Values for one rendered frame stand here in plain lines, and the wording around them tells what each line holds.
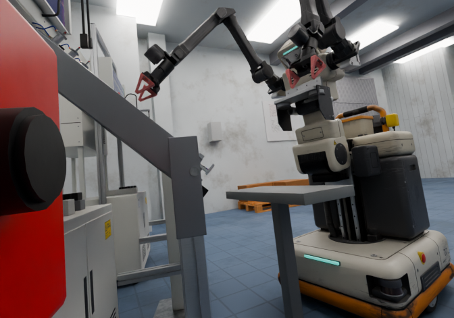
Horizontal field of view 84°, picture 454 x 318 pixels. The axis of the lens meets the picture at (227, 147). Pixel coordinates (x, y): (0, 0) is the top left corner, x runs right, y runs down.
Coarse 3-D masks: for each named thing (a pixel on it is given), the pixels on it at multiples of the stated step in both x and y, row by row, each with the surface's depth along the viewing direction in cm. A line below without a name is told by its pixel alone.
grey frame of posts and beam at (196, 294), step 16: (16, 0) 81; (32, 0) 90; (32, 16) 89; (48, 32) 100; (64, 48) 115; (192, 240) 43; (192, 256) 43; (192, 272) 42; (192, 288) 41; (208, 288) 42; (192, 304) 41; (208, 304) 41
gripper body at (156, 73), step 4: (156, 68) 107; (160, 68) 107; (148, 72) 103; (152, 72) 107; (156, 72) 106; (160, 72) 107; (164, 72) 107; (152, 76) 103; (156, 76) 106; (160, 76) 107; (164, 76) 108; (152, 80) 107; (156, 80) 103; (160, 80) 107; (156, 84) 106
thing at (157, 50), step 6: (150, 48) 104; (156, 48) 107; (144, 54) 106; (150, 54) 105; (156, 54) 105; (162, 54) 108; (168, 54) 109; (174, 54) 109; (180, 54) 110; (150, 60) 107; (156, 60) 106; (174, 60) 109
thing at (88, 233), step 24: (72, 216) 69; (96, 216) 85; (72, 240) 64; (96, 240) 82; (72, 264) 62; (96, 264) 80; (72, 288) 61; (96, 288) 78; (72, 312) 60; (96, 312) 76
